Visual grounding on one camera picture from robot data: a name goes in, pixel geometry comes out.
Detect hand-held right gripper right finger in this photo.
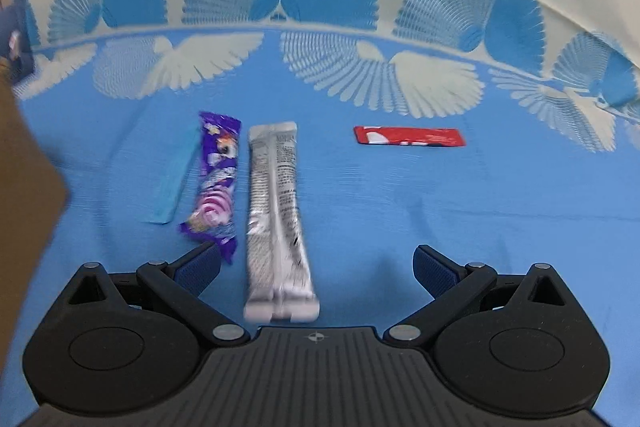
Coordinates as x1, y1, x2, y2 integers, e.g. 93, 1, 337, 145
382, 244, 576, 348

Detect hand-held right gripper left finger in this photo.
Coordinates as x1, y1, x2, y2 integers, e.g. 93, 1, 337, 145
62, 242, 251, 348

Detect long silver snack packet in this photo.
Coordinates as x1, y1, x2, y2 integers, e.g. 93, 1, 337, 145
243, 121, 321, 323

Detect brown cardboard box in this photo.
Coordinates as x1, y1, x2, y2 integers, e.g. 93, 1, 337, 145
0, 59, 69, 373

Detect blue fan-print sheet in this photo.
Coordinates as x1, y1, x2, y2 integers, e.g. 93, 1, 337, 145
10, 0, 640, 427

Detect light blue strip packet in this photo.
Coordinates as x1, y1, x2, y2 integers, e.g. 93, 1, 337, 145
145, 124, 201, 225

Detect purple snack packet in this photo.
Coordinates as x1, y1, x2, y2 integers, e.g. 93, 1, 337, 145
179, 111, 242, 265

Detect long flat red packet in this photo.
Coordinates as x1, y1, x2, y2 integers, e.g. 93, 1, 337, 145
353, 126, 466, 148

